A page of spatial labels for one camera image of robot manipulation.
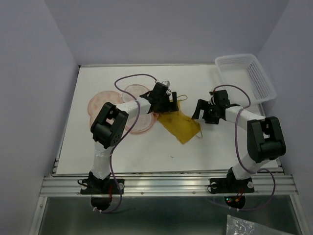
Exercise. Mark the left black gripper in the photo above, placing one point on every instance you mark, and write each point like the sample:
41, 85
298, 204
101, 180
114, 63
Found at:
170, 106

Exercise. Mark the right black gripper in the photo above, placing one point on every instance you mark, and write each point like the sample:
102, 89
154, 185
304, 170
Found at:
202, 104

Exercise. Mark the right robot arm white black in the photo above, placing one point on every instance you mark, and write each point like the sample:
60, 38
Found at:
264, 139

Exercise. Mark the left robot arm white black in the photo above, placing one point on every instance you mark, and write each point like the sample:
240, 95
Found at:
108, 128

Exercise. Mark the clear plastic bag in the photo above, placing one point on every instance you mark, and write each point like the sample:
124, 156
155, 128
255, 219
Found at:
238, 225

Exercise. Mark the white plastic basket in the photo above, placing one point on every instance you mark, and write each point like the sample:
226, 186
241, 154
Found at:
245, 71

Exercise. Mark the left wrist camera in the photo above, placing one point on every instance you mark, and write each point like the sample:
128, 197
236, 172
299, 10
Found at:
166, 83

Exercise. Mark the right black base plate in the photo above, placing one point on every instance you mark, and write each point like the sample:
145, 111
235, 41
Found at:
227, 186

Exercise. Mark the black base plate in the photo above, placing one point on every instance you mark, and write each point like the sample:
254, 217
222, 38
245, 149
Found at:
95, 187
227, 186

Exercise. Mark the aluminium frame rail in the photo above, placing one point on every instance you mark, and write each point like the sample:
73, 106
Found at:
145, 185

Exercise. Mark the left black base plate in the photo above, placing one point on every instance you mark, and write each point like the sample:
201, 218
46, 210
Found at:
95, 187

